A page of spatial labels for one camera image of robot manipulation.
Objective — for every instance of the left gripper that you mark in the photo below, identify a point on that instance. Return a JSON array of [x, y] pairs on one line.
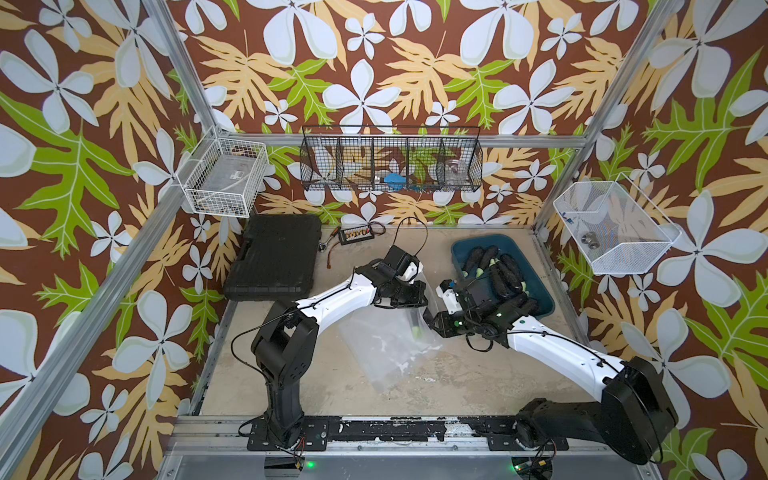
[[415, 300]]

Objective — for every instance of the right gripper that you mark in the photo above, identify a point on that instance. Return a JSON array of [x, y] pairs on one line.
[[440, 318]]

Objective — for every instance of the purple eggplant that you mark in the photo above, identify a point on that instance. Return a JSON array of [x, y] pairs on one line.
[[414, 323]]

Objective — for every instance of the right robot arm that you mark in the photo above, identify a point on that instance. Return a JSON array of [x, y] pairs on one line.
[[629, 411]]

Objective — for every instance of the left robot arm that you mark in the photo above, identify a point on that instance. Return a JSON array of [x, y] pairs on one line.
[[285, 343]]

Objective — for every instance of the pile of eggplants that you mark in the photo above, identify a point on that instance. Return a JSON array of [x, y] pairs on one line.
[[503, 272]]

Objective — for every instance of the teal plastic bin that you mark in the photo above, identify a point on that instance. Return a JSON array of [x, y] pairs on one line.
[[534, 286]]

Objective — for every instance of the small black electronics board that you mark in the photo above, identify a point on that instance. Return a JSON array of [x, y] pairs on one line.
[[355, 234]]

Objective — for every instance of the stack of clear bags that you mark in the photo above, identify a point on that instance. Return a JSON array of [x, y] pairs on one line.
[[390, 354]]

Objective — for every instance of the black tool case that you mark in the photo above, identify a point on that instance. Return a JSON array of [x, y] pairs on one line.
[[277, 259]]

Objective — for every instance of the white mesh basket right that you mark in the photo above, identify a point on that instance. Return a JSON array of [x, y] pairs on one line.
[[616, 226]]

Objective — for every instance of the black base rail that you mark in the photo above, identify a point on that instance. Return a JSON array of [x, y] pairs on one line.
[[315, 433]]

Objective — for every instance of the black wire basket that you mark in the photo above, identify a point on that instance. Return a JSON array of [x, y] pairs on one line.
[[390, 159]]

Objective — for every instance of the white wire basket left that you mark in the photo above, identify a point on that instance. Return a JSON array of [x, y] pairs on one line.
[[222, 175]]

